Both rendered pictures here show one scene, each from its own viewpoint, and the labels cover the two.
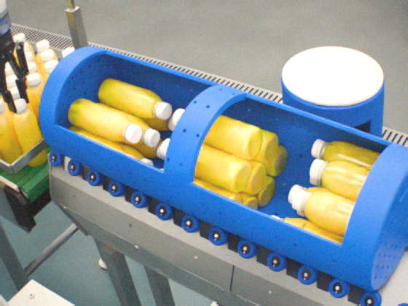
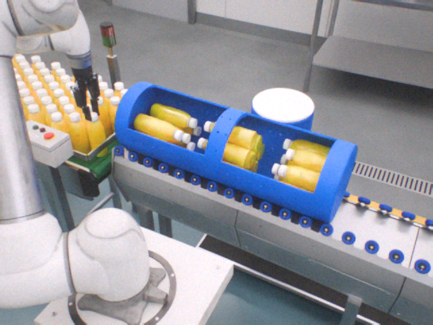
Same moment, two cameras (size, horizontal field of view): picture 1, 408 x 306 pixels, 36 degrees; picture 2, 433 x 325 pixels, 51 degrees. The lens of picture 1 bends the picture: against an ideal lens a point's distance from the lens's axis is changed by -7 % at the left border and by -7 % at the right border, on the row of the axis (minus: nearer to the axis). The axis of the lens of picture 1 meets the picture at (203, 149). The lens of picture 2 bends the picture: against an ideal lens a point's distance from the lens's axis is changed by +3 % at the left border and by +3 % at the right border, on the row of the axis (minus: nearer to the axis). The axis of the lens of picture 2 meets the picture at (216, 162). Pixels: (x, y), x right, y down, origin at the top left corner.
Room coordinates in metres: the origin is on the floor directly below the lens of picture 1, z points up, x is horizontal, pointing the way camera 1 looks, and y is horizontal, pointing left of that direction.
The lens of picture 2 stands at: (-0.18, 0.34, 2.12)
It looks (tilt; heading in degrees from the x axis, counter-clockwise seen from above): 40 degrees down; 346
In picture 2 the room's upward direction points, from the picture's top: straight up
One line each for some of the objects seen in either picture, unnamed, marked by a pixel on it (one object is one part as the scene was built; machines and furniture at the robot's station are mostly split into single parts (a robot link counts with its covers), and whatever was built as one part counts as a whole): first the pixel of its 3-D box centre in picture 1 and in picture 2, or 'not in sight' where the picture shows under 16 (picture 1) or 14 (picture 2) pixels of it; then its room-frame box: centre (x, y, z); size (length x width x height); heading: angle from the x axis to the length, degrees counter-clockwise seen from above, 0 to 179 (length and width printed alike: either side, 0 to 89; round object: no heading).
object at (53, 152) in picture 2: not in sight; (42, 143); (1.33, 0.66, 1.05); 0.20 x 0.10 x 0.10; 48
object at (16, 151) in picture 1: (6, 135); (79, 135); (1.43, 0.54, 0.99); 0.07 x 0.07 x 0.19
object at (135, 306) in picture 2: not in sight; (128, 285); (0.57, 0.40, 1.08); 0.22 x 0.18 x 0.06; 56
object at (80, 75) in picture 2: (0, 46); (83, 75); (1.42, 0.47, 1.27); 0.08 x 0.07 x 0.09; 138
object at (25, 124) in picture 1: (28, 134); (97, 135); (1.42, 0.47, 0.99); 0.07 x 0.07 x 0.19
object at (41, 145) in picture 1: (63, 127); (119, 132); (1.46, 0.37, 0.96); 0.40 x 0.01 x 0.03; 138
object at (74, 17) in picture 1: (103, 138); (126, 143); (1.93, 0.35, 0.55); 0.04 x 0.04 x 1.10; 48
